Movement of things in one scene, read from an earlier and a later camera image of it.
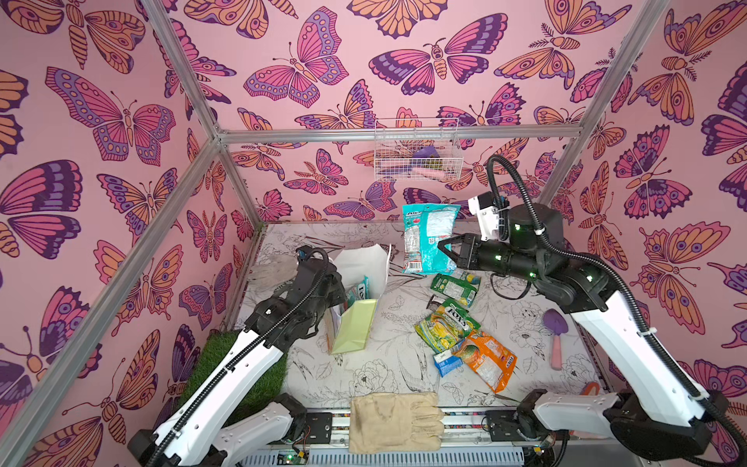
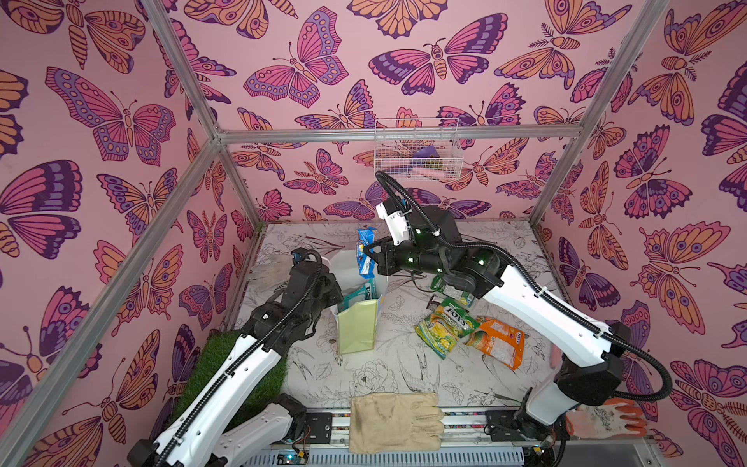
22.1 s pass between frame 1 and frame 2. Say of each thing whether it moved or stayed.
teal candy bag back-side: moved
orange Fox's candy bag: moved
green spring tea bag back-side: stayed
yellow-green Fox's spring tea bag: stayed
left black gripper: stayed
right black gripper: moved
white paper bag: stayed
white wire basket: stayed
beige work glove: stayed
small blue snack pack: moved
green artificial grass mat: stayed
